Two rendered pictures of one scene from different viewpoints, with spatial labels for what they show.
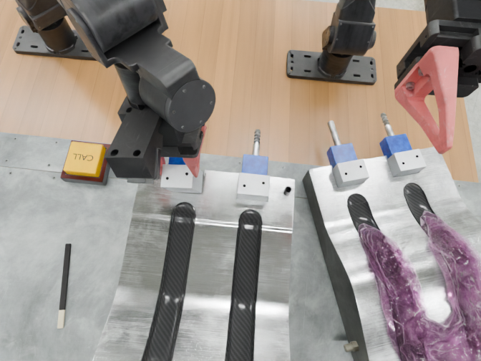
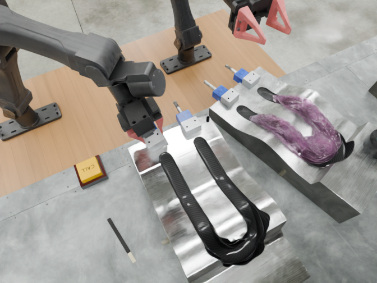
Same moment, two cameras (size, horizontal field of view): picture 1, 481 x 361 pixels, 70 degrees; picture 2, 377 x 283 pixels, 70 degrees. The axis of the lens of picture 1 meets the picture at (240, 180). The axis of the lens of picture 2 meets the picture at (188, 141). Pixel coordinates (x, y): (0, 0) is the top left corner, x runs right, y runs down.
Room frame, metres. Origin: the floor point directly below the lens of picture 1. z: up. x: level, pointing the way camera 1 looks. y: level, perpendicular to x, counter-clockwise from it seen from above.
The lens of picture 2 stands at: (-0.18, 0.17, 1.56)
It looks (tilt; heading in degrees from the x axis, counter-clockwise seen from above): 61 degrees down; 334
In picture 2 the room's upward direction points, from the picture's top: straight up
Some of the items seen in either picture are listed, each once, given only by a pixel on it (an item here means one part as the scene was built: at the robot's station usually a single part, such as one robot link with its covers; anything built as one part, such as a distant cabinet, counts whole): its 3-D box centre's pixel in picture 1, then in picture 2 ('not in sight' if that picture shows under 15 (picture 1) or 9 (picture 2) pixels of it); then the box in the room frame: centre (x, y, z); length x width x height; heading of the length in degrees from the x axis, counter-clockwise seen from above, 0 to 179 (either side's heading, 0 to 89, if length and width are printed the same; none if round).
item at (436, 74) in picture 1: (454, 101); (257, 25); (0.19, -0.17, 1.19); 0.09 x 0.07 x 0.07; 3
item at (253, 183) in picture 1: (255, 163); (183, 117); (0.24, -0.02, 0.89); 0.13 x 0.05 x 0.05; 2
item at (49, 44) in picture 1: (55, 31); (24, 115); (0.50, 0.43, 0.84); 0.20 x 0.07 x 0.08; 93
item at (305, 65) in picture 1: (336, 56); (185, 52); (0.53, -0.17, 0.84); 0.20 x 0.07 x 0.08; 93
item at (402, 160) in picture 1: (394, 142); (239, 74); (0.33, -0.28, 0.86); 0.13 x 0.05 x 0.05; 19
